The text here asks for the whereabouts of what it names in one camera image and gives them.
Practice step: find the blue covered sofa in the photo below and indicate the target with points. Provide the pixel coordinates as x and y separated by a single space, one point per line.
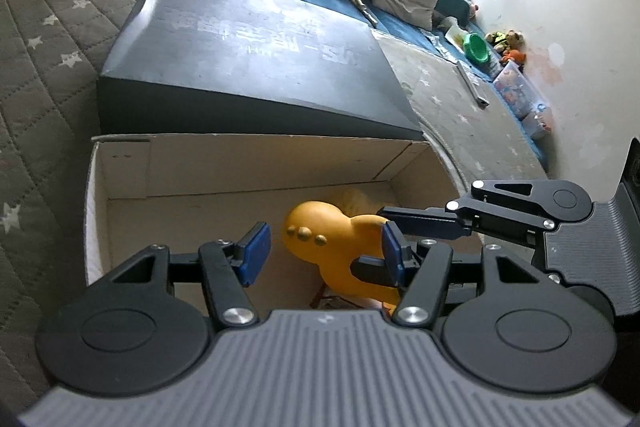
400 22

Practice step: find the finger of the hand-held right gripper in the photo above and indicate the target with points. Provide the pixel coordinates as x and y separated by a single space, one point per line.
370 270
425 222

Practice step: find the brown teddy bear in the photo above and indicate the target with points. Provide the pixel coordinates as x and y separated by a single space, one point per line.
502 39

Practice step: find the grey quilted star table cover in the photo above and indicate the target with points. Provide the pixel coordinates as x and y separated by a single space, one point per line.
50 82

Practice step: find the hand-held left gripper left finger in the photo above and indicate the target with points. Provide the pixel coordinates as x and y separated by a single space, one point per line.
255 252

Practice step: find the dark grey box lid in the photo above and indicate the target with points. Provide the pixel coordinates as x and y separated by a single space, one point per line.
250 57

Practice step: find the pink plush toy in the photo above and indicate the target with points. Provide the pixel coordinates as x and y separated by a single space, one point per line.
472 8

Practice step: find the orange plush toy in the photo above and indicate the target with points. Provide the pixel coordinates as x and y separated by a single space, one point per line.
511 57

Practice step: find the grey remote control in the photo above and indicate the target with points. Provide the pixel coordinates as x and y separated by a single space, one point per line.
472 82

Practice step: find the clear cartoon storage box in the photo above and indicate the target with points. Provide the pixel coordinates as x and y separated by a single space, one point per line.
515 87

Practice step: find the white cardboard box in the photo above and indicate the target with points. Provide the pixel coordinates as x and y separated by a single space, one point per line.
200 167

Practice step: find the green plastic bowl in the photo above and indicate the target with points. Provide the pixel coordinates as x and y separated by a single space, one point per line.
475 46

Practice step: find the yellow gourd toy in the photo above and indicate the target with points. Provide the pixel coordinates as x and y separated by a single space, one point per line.
340 267

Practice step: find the small white box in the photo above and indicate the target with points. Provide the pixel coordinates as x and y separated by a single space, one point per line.
537 124

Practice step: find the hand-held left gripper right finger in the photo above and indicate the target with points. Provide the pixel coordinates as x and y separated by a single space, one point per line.
392 257

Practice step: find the picture book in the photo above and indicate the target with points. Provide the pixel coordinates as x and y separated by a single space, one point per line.
455 34

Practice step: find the silver metal rod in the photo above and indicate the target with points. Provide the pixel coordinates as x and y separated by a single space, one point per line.
362 7

